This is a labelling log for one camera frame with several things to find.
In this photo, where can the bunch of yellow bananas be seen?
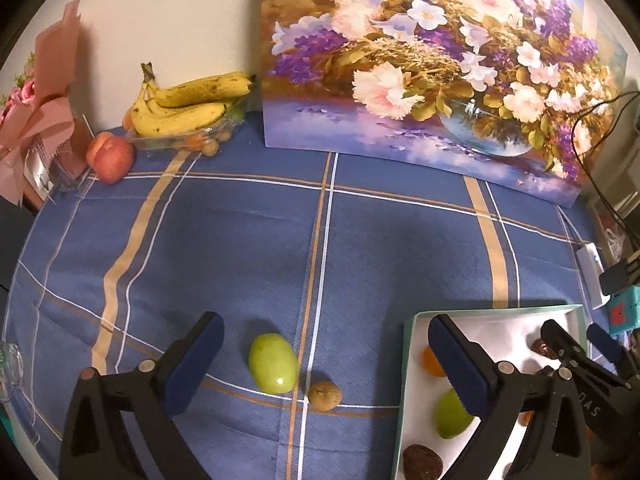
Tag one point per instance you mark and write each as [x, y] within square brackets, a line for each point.
[185, 105]

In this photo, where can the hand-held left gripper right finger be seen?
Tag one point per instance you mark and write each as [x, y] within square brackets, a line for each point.
[462, 365]

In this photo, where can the red peach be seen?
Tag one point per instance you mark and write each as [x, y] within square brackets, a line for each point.
[128, 120]
[111, 160]

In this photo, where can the clear plastic bottle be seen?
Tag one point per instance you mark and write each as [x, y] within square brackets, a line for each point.
[10, 372]

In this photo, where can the orange tangerine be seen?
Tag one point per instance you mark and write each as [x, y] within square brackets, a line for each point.
[432, 364]

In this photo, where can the pink wrapped flower bouquet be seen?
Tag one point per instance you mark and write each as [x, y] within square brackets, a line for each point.
[35, 110]

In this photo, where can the flower painting canvas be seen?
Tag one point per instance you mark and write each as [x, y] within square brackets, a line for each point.
[425, 60]

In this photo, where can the dark brown dried date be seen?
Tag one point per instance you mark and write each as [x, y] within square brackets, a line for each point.
[540, 347]
[545, 371]

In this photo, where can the white tray box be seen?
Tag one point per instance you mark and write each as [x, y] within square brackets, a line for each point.
[425, 410]

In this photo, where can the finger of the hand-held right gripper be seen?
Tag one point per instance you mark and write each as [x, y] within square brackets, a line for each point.
[602, 341]
[560, 340]

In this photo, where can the blue plaid tablecloth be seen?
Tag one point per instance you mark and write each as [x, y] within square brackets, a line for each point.
[250, 260]

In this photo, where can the white power strip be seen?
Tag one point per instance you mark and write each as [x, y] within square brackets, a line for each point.
[592, 275]

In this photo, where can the clear plastic fruit container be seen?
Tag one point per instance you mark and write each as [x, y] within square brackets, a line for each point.
[190, 140]

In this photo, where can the teal box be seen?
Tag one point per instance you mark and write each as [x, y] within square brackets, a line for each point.
[625, 310]

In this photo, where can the black power adapter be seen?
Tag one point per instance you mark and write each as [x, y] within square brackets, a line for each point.
[620, 277]

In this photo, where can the green jujube fruit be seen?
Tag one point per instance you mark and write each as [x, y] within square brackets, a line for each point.
[451, 417]
[272, 371]

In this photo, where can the small orange fruit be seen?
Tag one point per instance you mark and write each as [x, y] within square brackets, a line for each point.
[192, 141]

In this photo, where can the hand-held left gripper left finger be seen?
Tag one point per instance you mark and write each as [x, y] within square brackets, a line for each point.
[192, 360]

